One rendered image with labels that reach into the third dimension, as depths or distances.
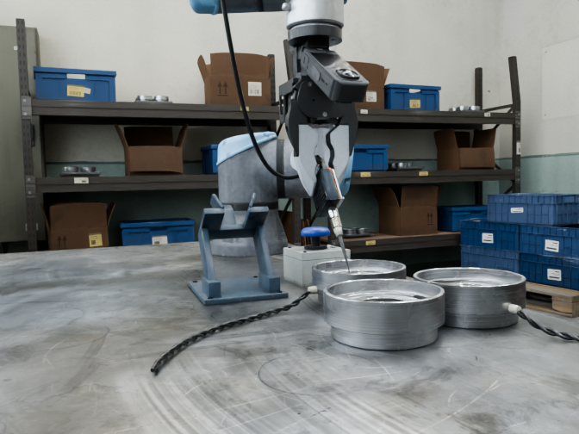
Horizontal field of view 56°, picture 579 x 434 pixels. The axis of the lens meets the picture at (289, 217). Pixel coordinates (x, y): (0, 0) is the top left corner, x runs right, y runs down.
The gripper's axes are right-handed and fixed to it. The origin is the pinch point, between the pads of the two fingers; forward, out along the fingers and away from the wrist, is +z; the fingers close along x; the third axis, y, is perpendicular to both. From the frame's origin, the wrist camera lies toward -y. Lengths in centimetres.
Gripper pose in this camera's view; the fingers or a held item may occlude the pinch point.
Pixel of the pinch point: (323, 185)
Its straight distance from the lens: 71.0
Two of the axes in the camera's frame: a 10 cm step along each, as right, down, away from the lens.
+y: -3.2, -0.6, 9.5
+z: 0.2, 10.0, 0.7
